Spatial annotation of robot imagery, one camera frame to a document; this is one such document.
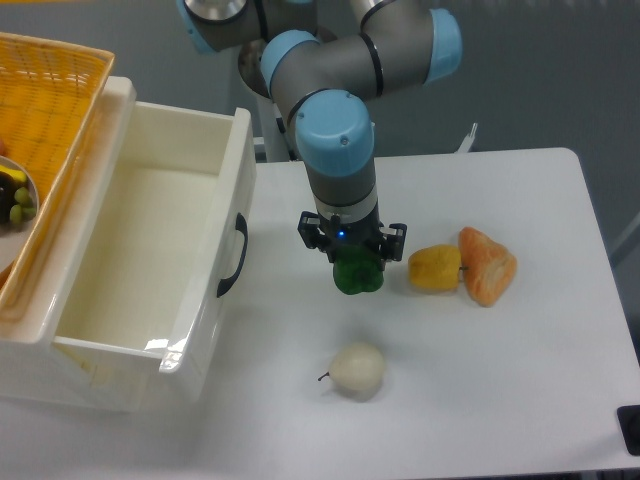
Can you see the green grapes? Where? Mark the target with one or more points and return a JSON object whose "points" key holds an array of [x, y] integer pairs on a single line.
{"points": [[23, 208]]}

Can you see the white pear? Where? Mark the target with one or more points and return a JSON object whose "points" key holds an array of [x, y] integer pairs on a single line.
{"points": [[357, 370]]}

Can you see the yellow fruit piece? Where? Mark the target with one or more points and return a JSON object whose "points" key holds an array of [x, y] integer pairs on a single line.
{"points": [[17, 175]]}

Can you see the orange croissant bread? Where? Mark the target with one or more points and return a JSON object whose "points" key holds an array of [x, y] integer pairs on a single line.
{"points": [[489, 267]]}

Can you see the black corner object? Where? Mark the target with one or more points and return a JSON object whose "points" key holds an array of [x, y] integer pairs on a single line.
{"points": [[629, 421]]}

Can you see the open upper white drawer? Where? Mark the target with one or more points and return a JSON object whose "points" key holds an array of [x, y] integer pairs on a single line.
{"points": [[142, 314]]}

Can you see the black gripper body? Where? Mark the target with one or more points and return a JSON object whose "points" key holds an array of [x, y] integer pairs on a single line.
{"points": [[361, 232]]}

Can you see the yellow bell pepper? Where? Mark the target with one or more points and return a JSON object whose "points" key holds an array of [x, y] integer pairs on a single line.
{"points": [[435, 268]]}

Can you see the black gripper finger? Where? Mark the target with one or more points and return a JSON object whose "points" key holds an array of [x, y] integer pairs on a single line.
{"points": [[392, 242], [310, 229]]}

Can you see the green bell pepper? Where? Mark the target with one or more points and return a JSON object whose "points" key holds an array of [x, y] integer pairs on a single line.
{"points": [[356, 270]]}

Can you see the yellow woven basket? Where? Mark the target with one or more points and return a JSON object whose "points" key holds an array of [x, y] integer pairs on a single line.
{"points": [[49, 93]]}

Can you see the white plate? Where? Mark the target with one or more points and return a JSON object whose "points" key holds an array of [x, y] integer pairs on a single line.
{"points": [[14, 237]]}

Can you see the dark purple fruit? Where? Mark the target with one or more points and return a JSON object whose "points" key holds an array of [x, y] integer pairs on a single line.
{"points": [[8, 188]]}

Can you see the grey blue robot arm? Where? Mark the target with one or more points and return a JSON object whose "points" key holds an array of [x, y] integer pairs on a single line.
{"points": [[321, 90]]}

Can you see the black drawer handle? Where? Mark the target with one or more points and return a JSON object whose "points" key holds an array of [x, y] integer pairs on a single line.
{"points": [[237, 256]]}

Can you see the white bracket behind table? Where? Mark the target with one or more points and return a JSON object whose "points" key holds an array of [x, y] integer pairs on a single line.
{"points": [[468, 141]]}

